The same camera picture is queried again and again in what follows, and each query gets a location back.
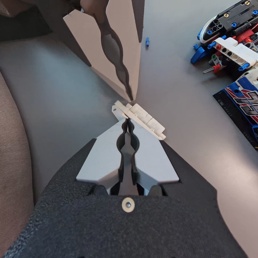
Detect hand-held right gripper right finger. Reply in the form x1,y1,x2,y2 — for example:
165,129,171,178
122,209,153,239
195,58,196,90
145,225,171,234
128,119,180,196

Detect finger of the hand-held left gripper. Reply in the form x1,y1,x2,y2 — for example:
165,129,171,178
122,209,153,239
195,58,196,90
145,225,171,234
63,9,134,101
95,0,142,101

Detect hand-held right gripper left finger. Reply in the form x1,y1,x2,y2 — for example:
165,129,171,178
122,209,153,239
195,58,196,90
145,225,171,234
76,119,129,195

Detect white brick assembly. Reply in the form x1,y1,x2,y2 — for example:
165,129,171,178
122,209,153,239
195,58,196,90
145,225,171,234
111,101,166,140

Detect person's left hand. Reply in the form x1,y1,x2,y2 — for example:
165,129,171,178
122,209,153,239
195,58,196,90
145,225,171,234
80,0,110,16

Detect person's brown garment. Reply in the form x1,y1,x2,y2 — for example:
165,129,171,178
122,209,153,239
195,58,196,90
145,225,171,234
0,69,33,256

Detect brick toy race car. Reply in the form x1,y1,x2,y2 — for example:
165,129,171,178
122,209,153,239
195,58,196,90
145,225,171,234
190,0,258,151

